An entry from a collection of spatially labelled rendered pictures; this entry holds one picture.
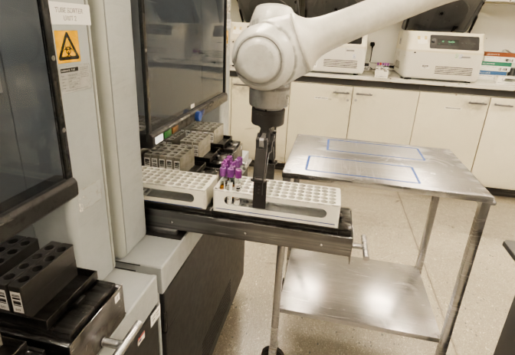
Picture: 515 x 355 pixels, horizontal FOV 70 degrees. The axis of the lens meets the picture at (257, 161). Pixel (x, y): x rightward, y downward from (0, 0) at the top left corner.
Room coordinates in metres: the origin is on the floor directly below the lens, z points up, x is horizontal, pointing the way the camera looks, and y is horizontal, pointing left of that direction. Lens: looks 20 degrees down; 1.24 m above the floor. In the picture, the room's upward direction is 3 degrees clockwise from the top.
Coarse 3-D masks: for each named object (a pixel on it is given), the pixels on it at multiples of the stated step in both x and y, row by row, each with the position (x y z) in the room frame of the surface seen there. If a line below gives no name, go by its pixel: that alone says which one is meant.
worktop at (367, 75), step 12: (312, 72) 3.09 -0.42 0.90; (324, 72) 3.13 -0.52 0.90; (336, 72) 3.18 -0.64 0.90; (396, 72) 3.43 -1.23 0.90; (432, 84) 2.87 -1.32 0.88; (444, 84) 2.85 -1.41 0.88; (456, 84) 2.84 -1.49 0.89; (468, 84) 2.82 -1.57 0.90; (480, 84) 2.82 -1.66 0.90; (492, 84) 2.86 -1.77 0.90
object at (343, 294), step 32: (288, 160) 1.15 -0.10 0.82; (320, 160) 1.16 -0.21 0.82; (352, 160) 1.18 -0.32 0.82; (384, 160) 1.19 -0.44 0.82; (416, 160) 1.21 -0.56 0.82; (448, 160) 1.23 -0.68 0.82; (416, 192) 0.97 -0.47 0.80; (448, 192) 0.95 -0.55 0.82; (480, 192) 0.96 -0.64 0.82; (480, 224) 0.93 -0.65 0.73; (288, 256) 1.46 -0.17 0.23; (320, 256) 1.39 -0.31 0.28; (352, 256) 1.41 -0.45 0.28; (288, 288) 1.17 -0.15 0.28; (320, 288) 1.18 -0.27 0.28; (352, 288) 1.19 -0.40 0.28; (384, 288) 1.20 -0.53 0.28; (416, 288) 1.21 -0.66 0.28; (352, 320) 1.01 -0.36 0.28; (384, 320) 1.02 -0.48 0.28; (416, 320) 1.03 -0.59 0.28; (448, 320) 0.94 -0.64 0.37
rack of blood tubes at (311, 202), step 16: (224, 192) 0.77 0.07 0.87; (240, 192) 0.77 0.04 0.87; (272, 192) 0.78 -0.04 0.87; (288, 192) 0.78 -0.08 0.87; (304, 192) 0.79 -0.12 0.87; (320, 192) 0.79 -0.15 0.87; (336, 192) 0.79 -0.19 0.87; (224, 208) 0.77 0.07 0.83; (240, 208) 0.77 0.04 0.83; (256, 208) 0.77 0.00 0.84; (272, 208) 0.81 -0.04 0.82; (288, 208) 0.81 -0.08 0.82; (304, 208) 0.82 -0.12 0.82; (320, 208) 0.73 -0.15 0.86; (336, 208) 0.73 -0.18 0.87; (320, 224) 0.73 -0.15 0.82; (336, 224) 0.73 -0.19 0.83
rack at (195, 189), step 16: (144, 176) 0.85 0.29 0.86; (160, 176) 0.86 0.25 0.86; (176, 176) 0.86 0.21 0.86; (192, 176) 0.87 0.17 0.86; (208, 176) 0.88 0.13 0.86; (144, 192) 0.87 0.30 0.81; (160, 192) 0.88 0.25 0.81; (176, 192) 0.88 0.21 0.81; (192, 192) 0.79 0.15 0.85; (208, 192) 0.81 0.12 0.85
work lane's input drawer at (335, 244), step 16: (160, 208) 0.80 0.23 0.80; (176, 208) 0.79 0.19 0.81; (192, 208) 0.78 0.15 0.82; (208, 208) 0.79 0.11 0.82; (160, 224) 0.79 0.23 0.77; (176, 224) 0.78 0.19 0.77; (192, 224) 0.77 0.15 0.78; (208, 224) 0.76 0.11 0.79; (224, 224) 0.76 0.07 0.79; (240, 224) 0.75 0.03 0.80; (256, 224) 0.74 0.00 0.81; (272, 224) 0.75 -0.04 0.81; (288, 224) 0.74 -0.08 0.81; (304, 224) 0.73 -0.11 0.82; (352, 224) 0.76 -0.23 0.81; (256, 240) 0.74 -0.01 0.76; (272, 240) 0.74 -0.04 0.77; (288, 240) 0.73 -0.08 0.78; (304, 240) 0.72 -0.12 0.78; (320, 240) 0.71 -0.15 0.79; (336, 240) 0.71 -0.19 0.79; (352, 240) 0.70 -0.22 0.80; (368, 256) 0.71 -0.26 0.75
